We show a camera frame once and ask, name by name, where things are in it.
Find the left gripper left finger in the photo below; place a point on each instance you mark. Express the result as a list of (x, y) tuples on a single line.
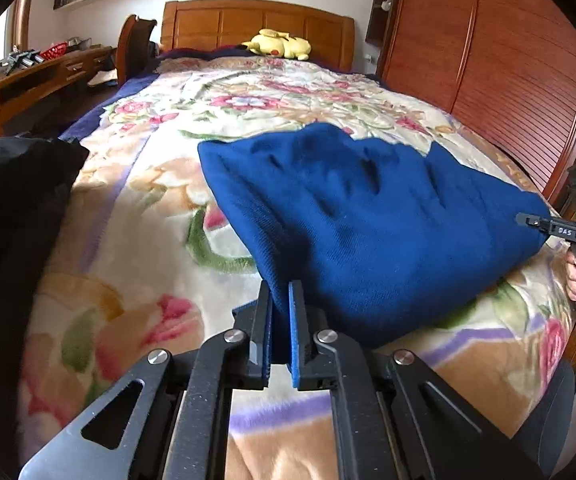
[(168, 416)]

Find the black gadget on desk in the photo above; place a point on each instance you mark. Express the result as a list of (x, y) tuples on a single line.
[(23, 59)]

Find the floral bed blanket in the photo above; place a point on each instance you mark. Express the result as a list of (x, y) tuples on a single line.
[(146, 260)]

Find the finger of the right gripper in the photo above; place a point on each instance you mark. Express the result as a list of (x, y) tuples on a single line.
[(533, 221)]

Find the wooden bed headboard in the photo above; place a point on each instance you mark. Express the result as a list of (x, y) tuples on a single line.
[(207, 25)]

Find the red basket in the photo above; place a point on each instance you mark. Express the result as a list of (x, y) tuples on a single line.
[(55, 51)]

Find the wooden desk cabinet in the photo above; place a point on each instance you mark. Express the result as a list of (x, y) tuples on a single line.
[(20, 90)]

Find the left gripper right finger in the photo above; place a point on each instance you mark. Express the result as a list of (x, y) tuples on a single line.
[(394, 416)]

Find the wooden chair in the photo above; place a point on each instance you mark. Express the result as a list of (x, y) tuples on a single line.
[(132, 53)]

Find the navy blue suit jacket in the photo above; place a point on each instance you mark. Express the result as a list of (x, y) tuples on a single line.
[(384, 239)]

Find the wooden slatted wardrobe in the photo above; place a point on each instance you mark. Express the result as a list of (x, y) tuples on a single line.
[(504, 68)]

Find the black folded clothes pile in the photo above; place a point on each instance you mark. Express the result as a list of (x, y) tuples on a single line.
[(36, 177)]

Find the yellow Pikachu plush toy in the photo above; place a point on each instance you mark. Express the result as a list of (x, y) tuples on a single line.
[(275, 44)]

